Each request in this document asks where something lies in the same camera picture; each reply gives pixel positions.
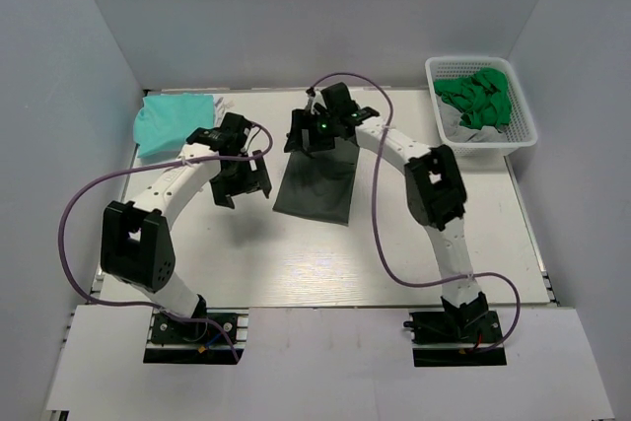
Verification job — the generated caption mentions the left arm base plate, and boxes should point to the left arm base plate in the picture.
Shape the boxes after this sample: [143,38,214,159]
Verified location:
[143,310,248,366]

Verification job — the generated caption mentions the dark grey t shirt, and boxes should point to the dark grey t shirt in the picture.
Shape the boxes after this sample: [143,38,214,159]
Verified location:
[272,139,359,226]

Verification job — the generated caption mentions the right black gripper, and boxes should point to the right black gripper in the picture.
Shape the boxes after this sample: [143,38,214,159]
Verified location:
[285,109,340,153]

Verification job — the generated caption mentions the white plastic basket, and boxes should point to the white plastic basket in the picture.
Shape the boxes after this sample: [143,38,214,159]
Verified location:
[425,56,537,155]

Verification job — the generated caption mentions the grey t shirt in basket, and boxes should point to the grey t shirt in basket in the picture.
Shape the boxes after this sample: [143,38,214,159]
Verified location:
[439,103,505,143]

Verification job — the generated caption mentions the green t shirt in basket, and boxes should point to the green t shirt in basket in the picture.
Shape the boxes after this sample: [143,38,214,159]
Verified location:
[433,68,513,131]

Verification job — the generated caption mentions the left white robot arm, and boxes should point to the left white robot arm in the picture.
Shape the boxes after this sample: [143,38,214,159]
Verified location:
[101,112,272,341]

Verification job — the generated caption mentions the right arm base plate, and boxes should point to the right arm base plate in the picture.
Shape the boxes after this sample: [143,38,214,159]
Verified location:
[403,311,507,368]

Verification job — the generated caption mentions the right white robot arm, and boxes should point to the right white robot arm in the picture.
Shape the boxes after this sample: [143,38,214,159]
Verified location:
[284,83,488,341]

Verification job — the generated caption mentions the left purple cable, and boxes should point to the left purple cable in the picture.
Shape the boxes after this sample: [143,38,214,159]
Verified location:
[57,123,275,364]

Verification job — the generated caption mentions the folded teal t shirt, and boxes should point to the folded teal t shirt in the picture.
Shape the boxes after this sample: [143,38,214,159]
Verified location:
[134,93,217,160]

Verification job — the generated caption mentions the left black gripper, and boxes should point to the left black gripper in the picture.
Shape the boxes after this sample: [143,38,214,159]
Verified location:
[211,150,271,209]

